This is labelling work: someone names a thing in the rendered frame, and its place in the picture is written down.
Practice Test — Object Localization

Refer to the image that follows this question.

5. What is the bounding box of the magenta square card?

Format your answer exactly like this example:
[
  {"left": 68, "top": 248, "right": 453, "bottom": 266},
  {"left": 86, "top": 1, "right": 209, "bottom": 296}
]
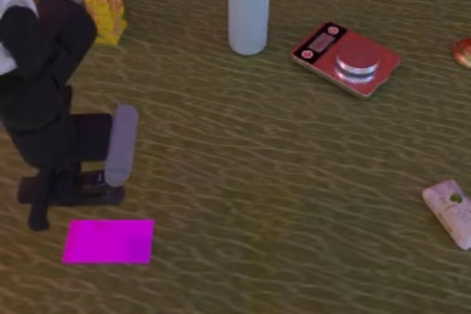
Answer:
[{"left": 61, "top": 218, "right": 155, "bottom": 265}]

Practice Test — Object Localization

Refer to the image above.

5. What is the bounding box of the yellow carton box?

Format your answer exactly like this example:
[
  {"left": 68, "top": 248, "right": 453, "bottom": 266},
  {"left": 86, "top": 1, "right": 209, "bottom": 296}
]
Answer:
[{"left": 78, "top": 0, "right": 129, "bottom": 46}]

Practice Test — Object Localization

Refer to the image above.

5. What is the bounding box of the white plastic bottle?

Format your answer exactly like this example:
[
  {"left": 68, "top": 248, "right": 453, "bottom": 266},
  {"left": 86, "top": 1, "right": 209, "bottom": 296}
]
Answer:
[{"left": 227, "top": 0, "right": 273, "bottom": 56}]

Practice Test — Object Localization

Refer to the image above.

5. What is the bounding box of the red kitchen scale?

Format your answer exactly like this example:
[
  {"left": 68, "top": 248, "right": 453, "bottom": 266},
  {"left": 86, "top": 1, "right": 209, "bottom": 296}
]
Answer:
[{"left": 290, "top": 21, "right": 403, "bottom": 100}]

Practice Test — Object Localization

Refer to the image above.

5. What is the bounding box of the gold and red round object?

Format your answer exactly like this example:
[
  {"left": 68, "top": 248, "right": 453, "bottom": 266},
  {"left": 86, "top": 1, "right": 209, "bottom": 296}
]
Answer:
[{"left": 452, "top": 37, "right": 471, "bottom": 69}]

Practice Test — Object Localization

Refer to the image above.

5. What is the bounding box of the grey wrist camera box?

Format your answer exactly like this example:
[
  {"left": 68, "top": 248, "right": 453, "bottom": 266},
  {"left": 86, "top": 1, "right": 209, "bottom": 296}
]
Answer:
[{"left": 105, "top": 104, "right": 140, "bottom": 188}]

